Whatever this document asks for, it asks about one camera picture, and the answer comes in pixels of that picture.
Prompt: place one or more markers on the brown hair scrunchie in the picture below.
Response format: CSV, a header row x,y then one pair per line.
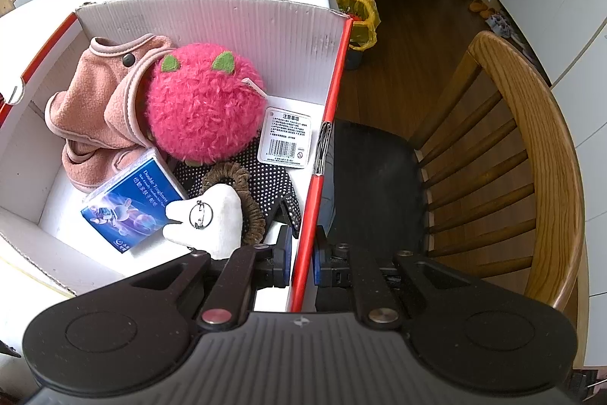
x,y
254,215

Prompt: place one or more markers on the pink fleece garment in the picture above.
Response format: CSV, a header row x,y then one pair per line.
x,y
90,111

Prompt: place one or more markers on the red white cardboard box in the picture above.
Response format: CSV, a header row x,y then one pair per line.
x,y
237,30

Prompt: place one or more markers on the pair of white shoes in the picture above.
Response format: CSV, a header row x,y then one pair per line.
x,y
499,25

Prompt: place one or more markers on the white barcode tag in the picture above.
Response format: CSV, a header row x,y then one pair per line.
x,y
284,134

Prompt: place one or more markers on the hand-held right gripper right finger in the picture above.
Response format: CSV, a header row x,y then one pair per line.
x,y
317,259

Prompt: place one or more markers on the wooden curved-back chair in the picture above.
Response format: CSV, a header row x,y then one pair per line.
x,y
536,139

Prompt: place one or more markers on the yellow plastic bag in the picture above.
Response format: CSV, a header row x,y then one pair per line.
x,y
355,1

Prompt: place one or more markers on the pair of orange slippers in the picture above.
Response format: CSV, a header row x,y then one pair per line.
x,y
481,9

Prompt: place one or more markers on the black dotted glove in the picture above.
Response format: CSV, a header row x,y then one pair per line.
x,y
270,186

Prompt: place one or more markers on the blue tissue pack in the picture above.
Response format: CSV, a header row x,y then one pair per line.
x,y
128,205

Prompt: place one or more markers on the pink plush ball toy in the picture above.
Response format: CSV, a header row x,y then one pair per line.
x,y
204,111

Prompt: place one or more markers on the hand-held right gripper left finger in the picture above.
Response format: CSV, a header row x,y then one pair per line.
x,y
284,254

